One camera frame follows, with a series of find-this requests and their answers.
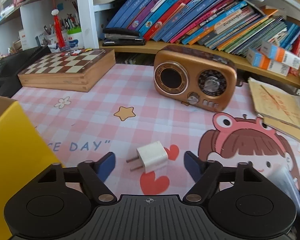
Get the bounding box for white charger plug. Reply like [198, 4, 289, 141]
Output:
[126, 141, 168, 174]

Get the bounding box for pink checkered table mat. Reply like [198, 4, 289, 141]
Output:
[14, 64, 300, 195]

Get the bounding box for yellow cardboard box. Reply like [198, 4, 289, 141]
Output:
[0, 96, 59, 239]

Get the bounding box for brown retro radio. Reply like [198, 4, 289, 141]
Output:
[153, 45, 237, 112]

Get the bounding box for brown paper envelopes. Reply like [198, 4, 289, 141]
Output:
[248, 78, 300, 142]

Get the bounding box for wooden chess board box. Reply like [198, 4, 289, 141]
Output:
[18, 48, 116, 92]

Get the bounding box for orange white box lower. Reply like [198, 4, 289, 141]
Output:
[246, 48, 290, 76]

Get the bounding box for black electronic keyboard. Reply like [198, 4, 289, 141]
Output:
[0, 46, 51, 98]

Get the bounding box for white pen holder cup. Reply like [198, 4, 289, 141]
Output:
[67, 27, 84, 50]

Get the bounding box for red tassel ornament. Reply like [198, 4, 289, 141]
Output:
[51, 9, 65, 50]

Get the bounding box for orange white medicine box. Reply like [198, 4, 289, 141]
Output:
[260, 41, 300, 70]

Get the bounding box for black stapler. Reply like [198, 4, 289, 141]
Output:
[102, 28, 146, 47]

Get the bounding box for row of leaning books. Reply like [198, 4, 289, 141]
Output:
[106, 0, 300, 56]

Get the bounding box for white bookshelf frame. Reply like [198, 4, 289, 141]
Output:
[0, 0, 300, 54]

